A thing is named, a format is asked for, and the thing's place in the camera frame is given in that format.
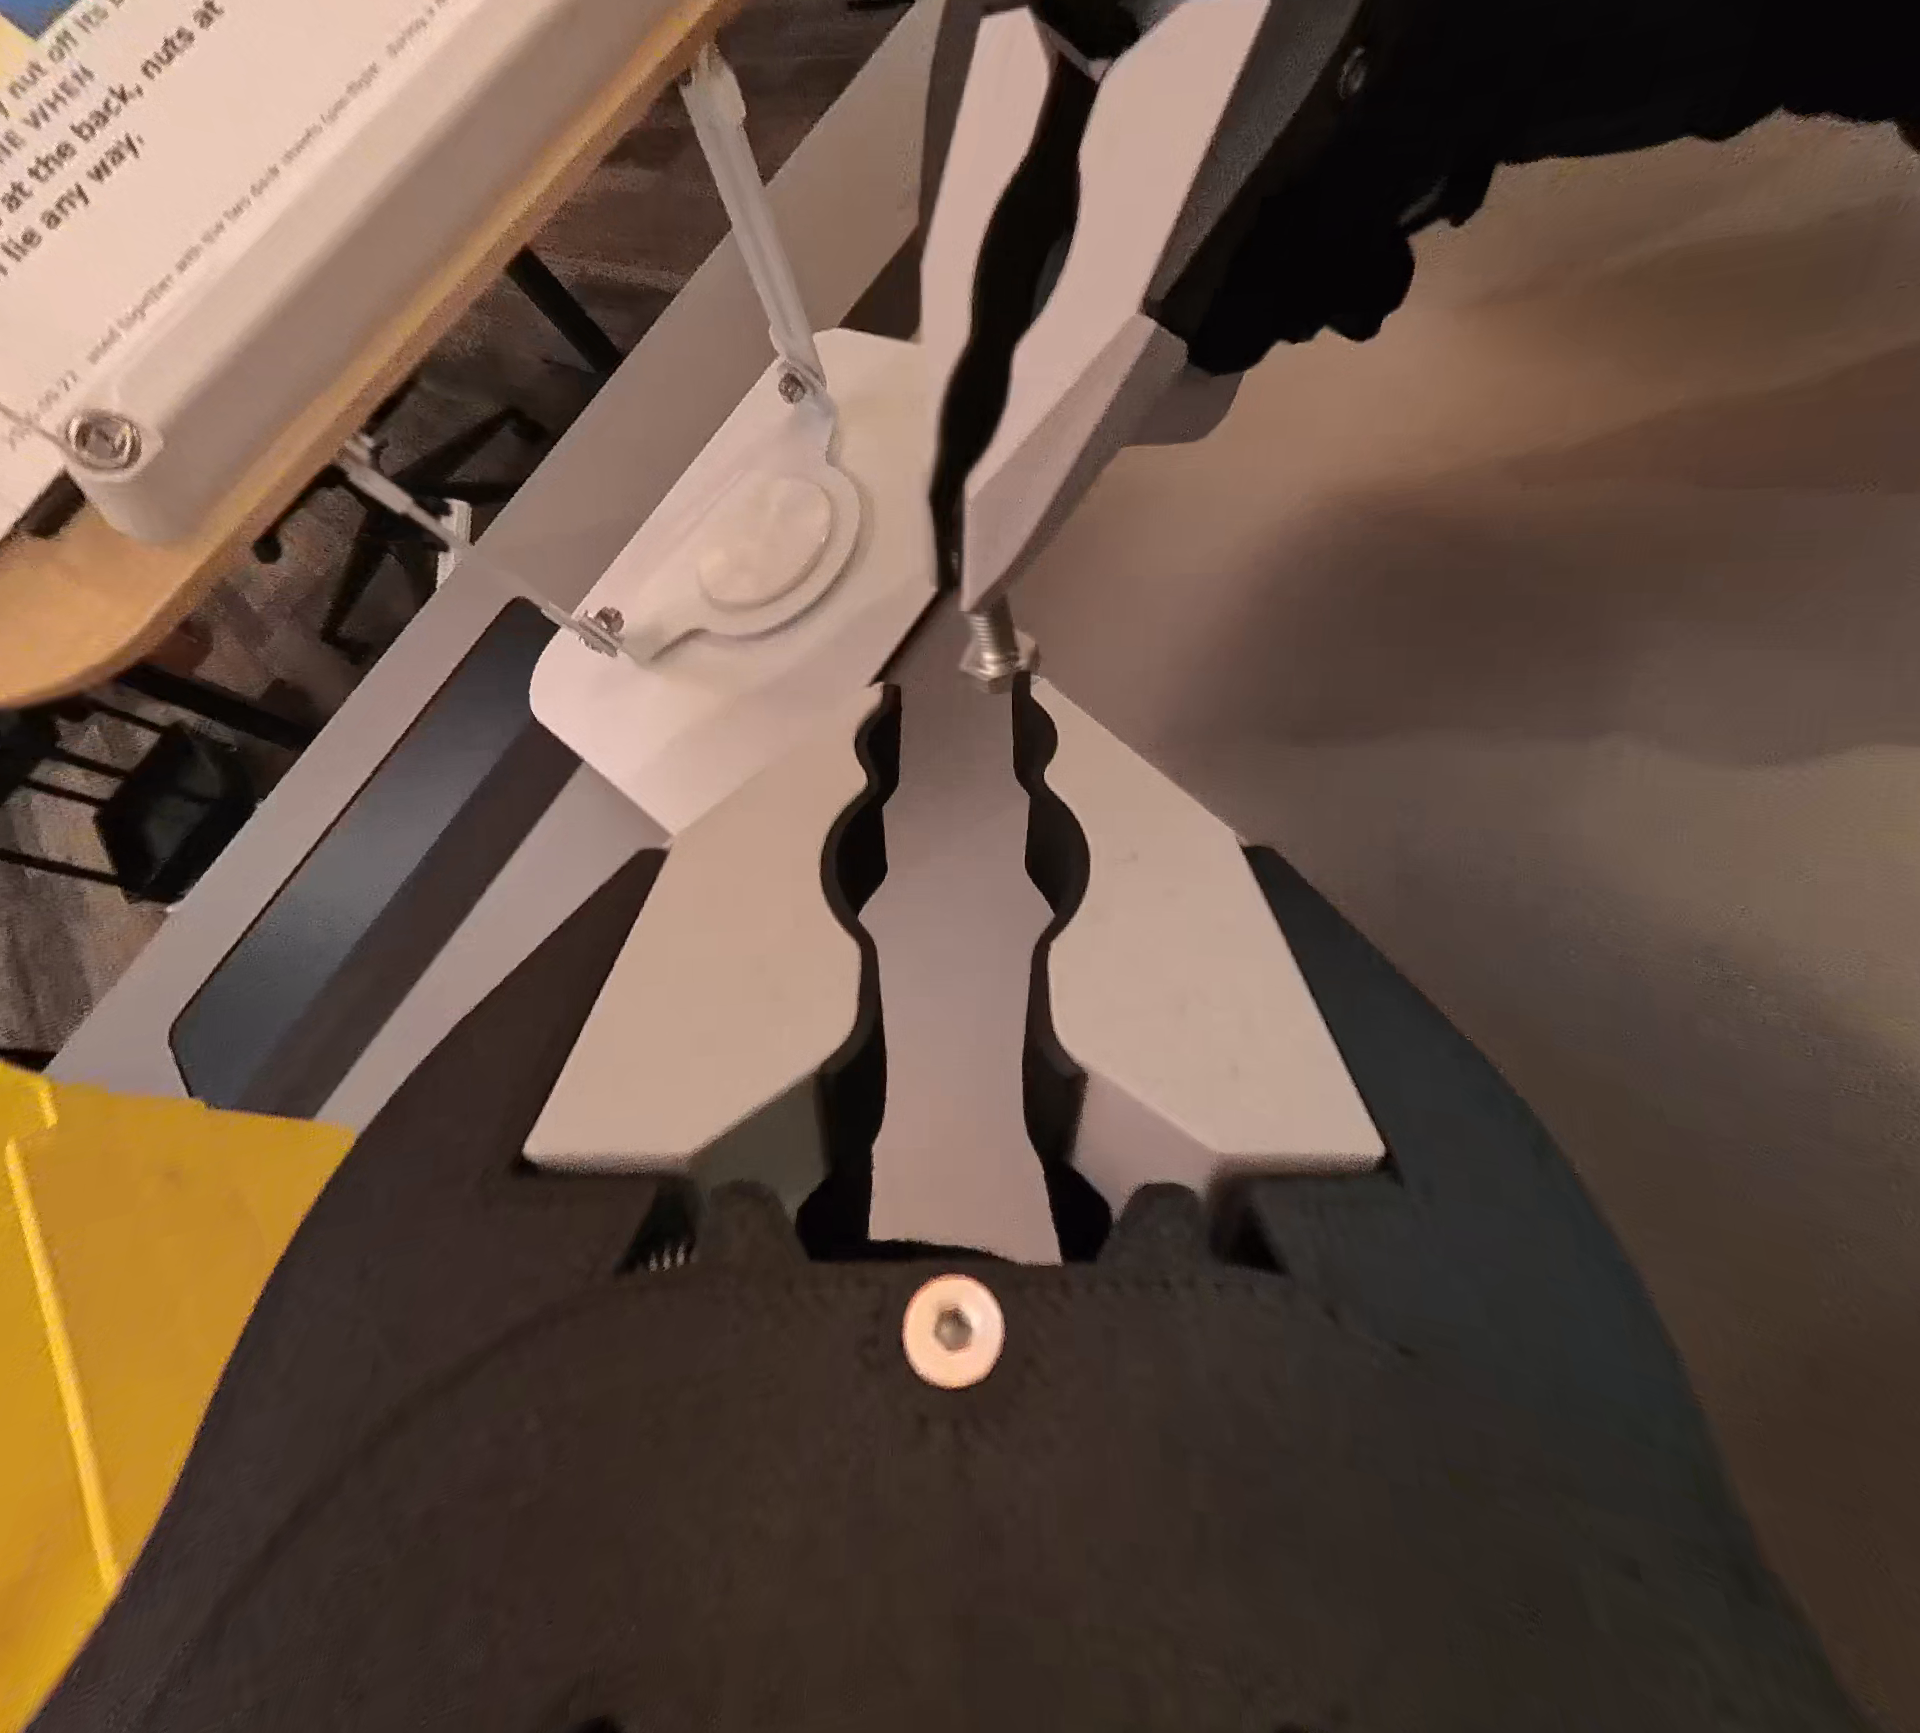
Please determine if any printed instruction sheet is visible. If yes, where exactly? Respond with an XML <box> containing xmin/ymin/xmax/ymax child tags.
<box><xmin>0</xmin><ymin>0</ymin><xmax>745</xmax><ymax>535</ymax></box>

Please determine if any white stand with wooden board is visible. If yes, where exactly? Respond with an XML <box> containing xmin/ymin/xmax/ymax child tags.
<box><xmin>0</xmin><ymin>0</ymin><xmax>962</xmax><ymax>832</ymax></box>

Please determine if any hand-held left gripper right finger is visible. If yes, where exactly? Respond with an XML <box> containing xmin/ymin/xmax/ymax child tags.
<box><xmin>1013</xmin><ymin>675</ymin><xmax>1388</xmax><ymax>1259</ymax></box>

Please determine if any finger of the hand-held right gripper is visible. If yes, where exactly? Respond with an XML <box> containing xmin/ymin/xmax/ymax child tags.
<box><xmin>956</xmin><ymin>0</ymin><xmax>1282</xmax><ymax>613</ymax></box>
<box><xmin>906</xmin><ymin>2</ymin><xmax>1089</xmax><ymax>594</ymax></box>

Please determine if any yellow plastic bin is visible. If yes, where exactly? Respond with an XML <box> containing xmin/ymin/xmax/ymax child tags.
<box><xmin>0</xmin><ymin>1060</ymin><xmax>360</xmax><ymax>1733</ymax></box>

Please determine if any person's right hand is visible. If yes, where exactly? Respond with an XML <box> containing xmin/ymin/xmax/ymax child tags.
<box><xmin>1161</xmin><ymin>98</ymin><xmax>1503</xmax><ymax>381</ymax></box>

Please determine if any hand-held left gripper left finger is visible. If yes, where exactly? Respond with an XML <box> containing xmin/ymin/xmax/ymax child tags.
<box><xmin>524</xmin><ymin>683</ymin><xmax>906</xmax><ymax>1242</ymax></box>

